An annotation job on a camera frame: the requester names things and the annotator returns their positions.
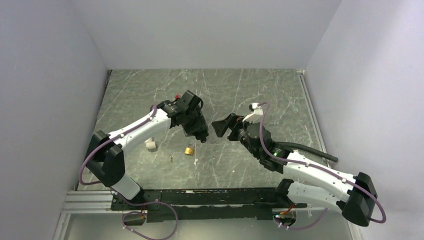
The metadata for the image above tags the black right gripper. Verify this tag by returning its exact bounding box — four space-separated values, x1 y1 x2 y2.
211 113 260 159

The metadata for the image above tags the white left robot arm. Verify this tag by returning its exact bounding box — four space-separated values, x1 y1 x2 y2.
78 90 209 210

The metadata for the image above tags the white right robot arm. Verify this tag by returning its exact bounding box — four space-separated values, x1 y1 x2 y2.
211 113 378 227

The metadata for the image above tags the white pipe elbow left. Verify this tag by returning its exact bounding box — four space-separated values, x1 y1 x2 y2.
144 137 158 152

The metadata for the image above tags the brass padlock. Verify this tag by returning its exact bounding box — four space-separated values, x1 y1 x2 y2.
184 143 195 156

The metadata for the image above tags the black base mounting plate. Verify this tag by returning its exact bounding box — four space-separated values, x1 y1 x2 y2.
110 187 293 223

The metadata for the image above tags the black foam tube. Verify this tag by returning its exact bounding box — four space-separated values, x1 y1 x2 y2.
278 141 339 163

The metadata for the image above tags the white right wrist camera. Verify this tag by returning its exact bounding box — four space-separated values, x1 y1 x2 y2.
242 102 264 123

